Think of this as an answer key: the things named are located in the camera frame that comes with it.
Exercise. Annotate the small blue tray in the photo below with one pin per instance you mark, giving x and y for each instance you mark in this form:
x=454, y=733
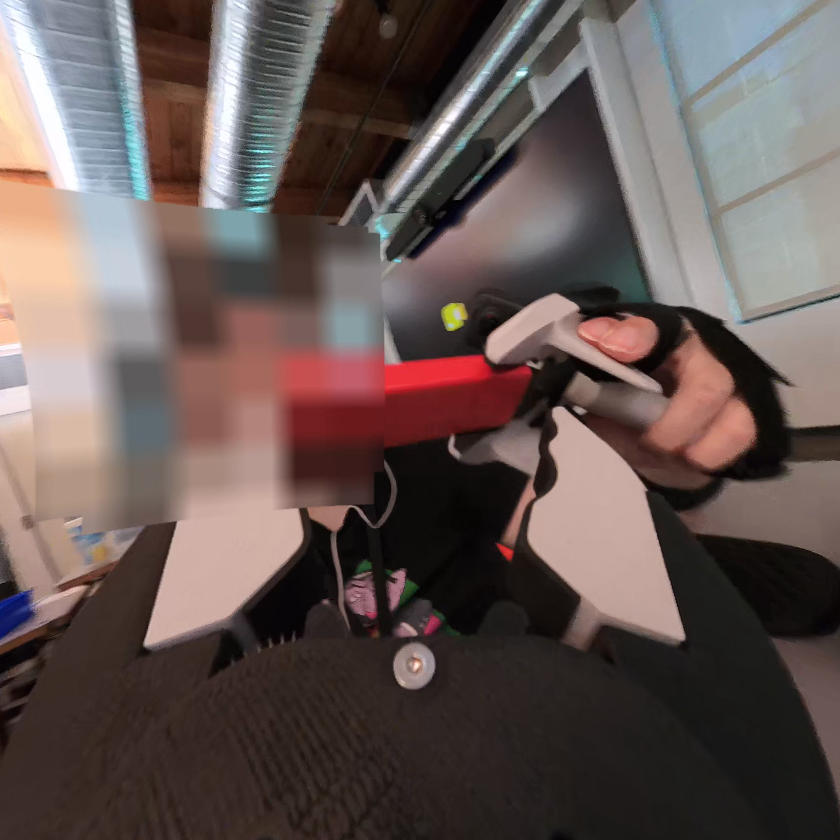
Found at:
x=16, y=613

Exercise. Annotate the black video bar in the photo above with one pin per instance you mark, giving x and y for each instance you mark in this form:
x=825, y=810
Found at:
x=439, y=197

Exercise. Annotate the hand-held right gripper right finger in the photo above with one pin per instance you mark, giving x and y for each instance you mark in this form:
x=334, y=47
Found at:
x=610, y=544

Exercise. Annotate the large paned window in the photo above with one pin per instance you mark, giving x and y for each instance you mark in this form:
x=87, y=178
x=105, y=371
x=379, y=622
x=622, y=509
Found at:
x=768, y=164

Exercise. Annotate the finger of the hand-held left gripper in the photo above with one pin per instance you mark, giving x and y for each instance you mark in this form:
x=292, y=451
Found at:
x=531, y=331
x=499, y=446

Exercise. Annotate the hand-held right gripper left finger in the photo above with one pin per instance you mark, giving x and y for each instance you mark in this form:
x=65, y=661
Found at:
x=223, y=571

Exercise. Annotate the large black wall screen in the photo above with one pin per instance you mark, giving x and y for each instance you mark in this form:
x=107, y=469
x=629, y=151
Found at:
x=558, y=216

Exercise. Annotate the slim silver ventilation duct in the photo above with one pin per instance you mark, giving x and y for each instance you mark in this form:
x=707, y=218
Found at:
x=459, y=111

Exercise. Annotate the red item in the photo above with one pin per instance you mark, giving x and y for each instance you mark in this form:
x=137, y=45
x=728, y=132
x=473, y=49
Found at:
x=453, y=400

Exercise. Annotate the cartoon print shirt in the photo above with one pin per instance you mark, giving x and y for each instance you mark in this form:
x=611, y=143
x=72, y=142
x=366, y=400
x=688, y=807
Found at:
x=361, y=600

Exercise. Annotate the large silver ventilation duct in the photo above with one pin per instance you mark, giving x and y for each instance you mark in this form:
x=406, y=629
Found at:
x=262, y=98

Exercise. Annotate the person's left hand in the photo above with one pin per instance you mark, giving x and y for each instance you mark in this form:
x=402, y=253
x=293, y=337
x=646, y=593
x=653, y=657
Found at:
x=709, y=407

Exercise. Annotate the person's black hoodie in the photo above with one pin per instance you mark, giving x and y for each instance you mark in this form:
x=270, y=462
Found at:
x=446, y=512

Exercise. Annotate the person's dark clothing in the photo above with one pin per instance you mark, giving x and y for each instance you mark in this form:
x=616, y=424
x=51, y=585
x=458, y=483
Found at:
x=774, y=584

